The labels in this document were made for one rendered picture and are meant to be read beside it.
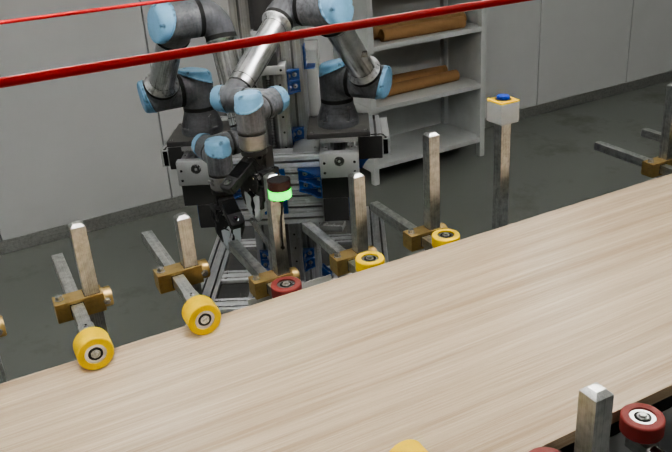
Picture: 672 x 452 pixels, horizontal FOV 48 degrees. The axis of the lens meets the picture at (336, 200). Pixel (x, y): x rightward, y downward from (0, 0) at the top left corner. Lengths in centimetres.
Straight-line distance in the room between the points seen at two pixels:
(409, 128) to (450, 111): 33
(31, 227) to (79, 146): 54
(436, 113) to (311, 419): 423
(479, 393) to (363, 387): 23
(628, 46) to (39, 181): 472
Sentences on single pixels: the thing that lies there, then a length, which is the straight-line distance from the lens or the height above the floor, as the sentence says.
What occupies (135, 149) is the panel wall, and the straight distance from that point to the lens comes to 465.
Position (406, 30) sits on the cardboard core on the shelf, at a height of 95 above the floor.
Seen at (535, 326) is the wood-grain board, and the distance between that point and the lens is 179.
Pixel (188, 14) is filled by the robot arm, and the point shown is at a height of 151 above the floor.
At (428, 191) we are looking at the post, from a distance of 224.
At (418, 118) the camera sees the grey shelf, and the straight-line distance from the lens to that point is 549.
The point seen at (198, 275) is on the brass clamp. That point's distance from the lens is 199.
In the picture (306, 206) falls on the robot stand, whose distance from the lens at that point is 281.
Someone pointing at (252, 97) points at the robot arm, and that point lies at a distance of 197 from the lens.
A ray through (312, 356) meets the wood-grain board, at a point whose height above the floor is 90.
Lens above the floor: 187
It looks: 23 degrees down
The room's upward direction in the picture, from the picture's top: 4 degrees counter-clockwise
